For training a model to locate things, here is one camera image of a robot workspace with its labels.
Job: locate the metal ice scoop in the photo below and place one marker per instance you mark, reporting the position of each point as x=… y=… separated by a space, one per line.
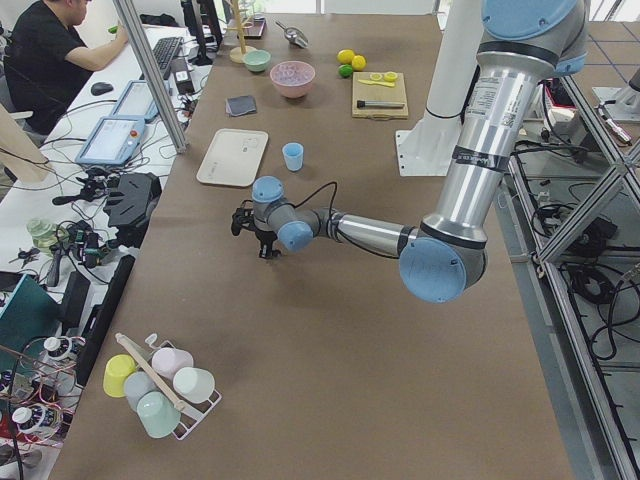
x=294 y=35

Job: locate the seated person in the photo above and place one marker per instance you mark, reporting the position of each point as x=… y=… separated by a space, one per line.
x=48 y=63

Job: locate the grey folded cloth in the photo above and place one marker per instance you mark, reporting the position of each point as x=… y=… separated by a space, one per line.
x=240 y=106

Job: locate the pink ice bowl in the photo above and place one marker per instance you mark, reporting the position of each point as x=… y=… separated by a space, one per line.
x=293 y=79

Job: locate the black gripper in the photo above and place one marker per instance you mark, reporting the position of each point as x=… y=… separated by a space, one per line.
x=264 y=237

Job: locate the grey blue cup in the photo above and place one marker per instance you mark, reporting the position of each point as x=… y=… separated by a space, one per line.
x=136 y=386

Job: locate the black computer mouse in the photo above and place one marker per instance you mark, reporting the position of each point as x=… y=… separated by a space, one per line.
x=101 y=88

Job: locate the yellow lemon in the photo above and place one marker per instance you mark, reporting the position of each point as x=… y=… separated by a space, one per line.
x=358 y=63
x=345 y=56

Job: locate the lemon slice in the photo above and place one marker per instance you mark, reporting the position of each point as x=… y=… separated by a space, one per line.
x=389 y=76

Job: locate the wooden mug tree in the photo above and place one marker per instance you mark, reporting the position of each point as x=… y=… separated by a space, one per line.
x=238 y=52

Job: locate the mint green bowl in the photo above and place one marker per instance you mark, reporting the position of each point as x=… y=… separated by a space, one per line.
x=257 y=61

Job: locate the aluminium frame post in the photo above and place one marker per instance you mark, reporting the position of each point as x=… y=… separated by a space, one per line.
x=129 y=17

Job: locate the white cup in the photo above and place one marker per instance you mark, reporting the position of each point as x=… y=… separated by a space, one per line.
x=194 y=384

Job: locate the white wire cup rack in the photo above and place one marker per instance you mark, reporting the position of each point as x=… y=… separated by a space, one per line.
x=194 y=414

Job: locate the yellow knife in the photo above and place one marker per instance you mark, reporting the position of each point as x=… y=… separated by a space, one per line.
x=377 y=83

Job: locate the steel muddler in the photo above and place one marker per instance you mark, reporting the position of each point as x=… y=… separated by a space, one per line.
x=362 y=104

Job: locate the green lime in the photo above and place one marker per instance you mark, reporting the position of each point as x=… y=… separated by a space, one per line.
x=345 y=71

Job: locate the light blue cup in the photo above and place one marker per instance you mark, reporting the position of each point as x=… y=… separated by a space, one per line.
x=293 y=154

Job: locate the black keyboard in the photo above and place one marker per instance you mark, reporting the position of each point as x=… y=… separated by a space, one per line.
x=164 y=51

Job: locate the mint green cup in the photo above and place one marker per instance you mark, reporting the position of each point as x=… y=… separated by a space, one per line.
x=158 y=415

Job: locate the wooden cutting board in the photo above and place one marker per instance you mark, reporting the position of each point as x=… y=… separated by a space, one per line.
x=378 y=93

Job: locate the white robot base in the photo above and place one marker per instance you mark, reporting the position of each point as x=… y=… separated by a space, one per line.
x=426 y=149

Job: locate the pink cup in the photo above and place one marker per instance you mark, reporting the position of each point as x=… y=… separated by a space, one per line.
x=167 y=361

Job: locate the teach pendant far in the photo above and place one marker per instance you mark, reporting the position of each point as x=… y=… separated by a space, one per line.
x=136 y=100

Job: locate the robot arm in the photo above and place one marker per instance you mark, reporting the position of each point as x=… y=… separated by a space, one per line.
x=523 y=43

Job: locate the teach pendant near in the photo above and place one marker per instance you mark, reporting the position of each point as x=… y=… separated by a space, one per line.
x=113 y=141

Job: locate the wooden rack handle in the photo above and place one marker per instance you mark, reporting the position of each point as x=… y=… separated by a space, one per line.
x=139 y=355

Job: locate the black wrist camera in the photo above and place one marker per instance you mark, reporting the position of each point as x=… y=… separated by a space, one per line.
x=243 y=218

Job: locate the teach pendant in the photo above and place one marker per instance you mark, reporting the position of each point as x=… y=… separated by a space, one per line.
x=113 y=141
x=136 y=100

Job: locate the cream serving tray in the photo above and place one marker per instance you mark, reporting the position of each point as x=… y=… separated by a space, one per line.
x=233 y=158

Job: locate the yellow cup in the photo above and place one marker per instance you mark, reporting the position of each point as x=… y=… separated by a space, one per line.
x=117 y=369

